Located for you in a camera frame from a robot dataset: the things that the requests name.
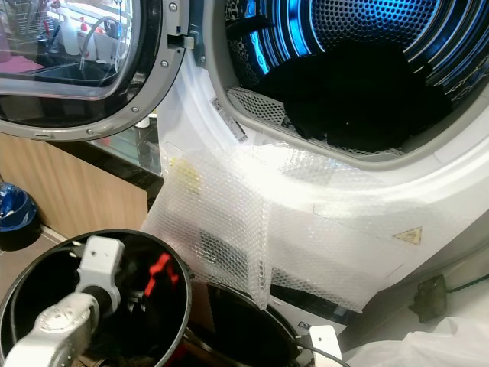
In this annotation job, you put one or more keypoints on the dark round washer door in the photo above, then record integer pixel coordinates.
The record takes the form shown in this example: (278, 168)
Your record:
(244, 332)

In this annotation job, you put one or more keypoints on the black clothes pile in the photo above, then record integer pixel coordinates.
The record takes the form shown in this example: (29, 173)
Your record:
(351, 99)

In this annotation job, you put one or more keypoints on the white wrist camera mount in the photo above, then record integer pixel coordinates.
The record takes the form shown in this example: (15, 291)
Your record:
(99, 260)
(325, 344)

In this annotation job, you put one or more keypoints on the wooden cabinet with black top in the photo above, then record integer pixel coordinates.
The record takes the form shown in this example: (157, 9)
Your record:
(84, 191)

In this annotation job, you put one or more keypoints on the round grey dryer door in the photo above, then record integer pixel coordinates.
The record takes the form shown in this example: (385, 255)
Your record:
(168, 73)

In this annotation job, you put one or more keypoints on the black bin with blue bag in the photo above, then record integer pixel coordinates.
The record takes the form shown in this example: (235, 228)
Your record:
(15, 214)

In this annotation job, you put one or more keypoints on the white washing machine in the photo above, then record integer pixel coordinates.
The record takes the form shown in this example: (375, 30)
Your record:
(302, 325)

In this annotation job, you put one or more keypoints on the yellow triangle warning sticker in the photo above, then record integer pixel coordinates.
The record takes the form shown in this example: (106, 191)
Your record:
(409, 237)

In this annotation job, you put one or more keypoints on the grey perforated lint filter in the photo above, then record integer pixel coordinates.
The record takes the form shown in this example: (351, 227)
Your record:
(260, 107)

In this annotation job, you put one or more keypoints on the white front-load dryer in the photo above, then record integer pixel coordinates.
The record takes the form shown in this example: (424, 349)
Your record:
(199, 115)

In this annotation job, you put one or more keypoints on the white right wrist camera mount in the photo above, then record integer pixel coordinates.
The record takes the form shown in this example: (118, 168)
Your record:
(325, 344)

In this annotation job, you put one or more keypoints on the black round laundry bucket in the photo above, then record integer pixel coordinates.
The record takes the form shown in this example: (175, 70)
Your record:
(38, 290)

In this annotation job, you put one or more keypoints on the black floor socket box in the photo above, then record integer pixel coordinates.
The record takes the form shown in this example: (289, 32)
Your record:
(430, 298)

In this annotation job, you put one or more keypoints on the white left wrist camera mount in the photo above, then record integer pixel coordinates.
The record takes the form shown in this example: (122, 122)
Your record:
(99, 260)

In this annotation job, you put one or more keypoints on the white barcode label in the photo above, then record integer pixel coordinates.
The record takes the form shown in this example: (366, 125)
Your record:
(228, 118)

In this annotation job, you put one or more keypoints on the white plastic bag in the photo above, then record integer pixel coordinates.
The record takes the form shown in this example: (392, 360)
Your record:
(428, 348)

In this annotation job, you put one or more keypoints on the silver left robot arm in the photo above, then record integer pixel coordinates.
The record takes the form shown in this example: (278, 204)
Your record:
(61, 329)

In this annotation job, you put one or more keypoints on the yellow round label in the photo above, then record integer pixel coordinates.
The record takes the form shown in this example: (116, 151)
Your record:
(187, 174)

